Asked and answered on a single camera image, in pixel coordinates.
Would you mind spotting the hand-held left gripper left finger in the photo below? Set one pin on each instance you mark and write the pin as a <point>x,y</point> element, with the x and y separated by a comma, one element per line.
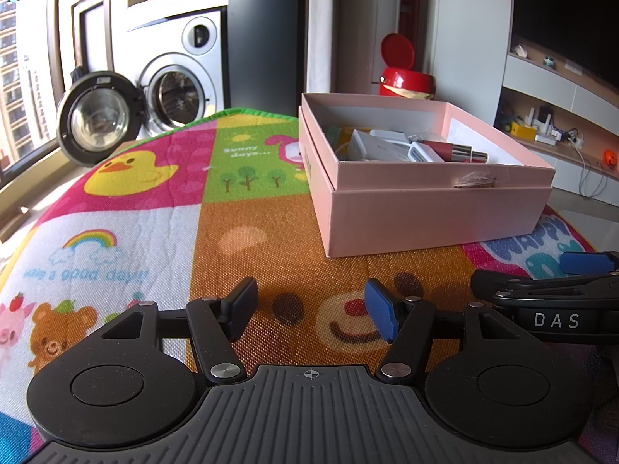
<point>242,314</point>

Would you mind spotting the white router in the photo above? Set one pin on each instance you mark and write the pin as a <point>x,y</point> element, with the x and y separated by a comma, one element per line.
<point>544,138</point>

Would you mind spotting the orange pumpkin ornament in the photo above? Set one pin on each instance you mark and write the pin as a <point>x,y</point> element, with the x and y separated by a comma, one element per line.
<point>608,157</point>

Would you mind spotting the round washing machine door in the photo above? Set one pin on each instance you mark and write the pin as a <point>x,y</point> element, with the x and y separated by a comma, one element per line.
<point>96,121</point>

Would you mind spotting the silver washing machine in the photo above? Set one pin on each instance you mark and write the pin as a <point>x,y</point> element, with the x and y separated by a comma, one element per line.
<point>208,82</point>

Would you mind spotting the white charger adapter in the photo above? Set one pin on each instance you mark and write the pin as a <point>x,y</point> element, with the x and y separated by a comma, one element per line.
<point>425,153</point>

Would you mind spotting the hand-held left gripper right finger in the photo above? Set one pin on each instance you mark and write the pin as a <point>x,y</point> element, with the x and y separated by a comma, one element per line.
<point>382,316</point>

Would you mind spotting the black television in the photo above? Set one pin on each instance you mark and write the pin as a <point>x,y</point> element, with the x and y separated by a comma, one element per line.
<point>570,9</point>

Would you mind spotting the pink cardboard box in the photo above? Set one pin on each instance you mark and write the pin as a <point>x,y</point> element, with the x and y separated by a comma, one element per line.
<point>411,212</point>

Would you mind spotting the small white ornament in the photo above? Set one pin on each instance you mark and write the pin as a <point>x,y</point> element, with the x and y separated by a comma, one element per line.
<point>520,50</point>

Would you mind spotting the dark grey column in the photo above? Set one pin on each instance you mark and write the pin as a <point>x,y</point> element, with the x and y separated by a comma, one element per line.
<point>266,34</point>

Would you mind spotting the colourful play mat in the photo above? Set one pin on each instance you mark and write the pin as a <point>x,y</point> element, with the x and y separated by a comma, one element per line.
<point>145,232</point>

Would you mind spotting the red trash bin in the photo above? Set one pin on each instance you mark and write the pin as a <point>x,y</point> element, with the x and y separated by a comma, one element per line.
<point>406,82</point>

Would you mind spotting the white box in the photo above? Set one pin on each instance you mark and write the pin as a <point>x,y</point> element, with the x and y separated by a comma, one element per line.
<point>377,147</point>

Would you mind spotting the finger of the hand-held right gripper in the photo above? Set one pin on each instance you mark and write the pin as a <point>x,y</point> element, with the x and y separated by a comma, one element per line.
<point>587,263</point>
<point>532,290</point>

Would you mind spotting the amber liquid bottle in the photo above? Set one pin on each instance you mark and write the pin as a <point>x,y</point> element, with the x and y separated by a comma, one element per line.
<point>349,135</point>

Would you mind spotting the green item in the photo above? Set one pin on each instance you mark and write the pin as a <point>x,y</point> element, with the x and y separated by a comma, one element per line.
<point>332,134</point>

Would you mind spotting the yellow toy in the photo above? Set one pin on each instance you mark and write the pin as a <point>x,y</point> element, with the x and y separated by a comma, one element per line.
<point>524,130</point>

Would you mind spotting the red lip gloss tube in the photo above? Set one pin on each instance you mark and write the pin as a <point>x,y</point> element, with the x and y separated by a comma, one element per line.
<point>454,151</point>

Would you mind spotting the white television cabinet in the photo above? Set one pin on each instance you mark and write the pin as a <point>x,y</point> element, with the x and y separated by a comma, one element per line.
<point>537,87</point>

